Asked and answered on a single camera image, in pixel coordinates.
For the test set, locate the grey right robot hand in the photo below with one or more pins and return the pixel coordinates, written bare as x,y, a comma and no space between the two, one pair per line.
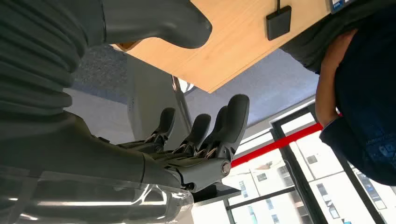
92,154

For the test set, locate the person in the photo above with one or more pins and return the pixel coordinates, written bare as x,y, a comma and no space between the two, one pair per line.
371,92

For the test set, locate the clear plastic wrist cover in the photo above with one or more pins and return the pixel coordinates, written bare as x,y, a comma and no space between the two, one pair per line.
92,201

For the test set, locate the grey kiosk stand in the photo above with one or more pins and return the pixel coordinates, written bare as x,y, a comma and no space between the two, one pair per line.
148,92

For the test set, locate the red barrier belt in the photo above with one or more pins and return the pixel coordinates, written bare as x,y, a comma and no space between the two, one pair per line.
278,143

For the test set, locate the black usb hub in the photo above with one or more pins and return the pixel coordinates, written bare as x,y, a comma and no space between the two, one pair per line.
278,23

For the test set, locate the grey laptop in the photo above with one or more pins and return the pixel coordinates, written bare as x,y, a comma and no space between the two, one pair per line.
338,4

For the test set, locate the black window frame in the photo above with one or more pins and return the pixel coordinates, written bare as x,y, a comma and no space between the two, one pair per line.
297,176

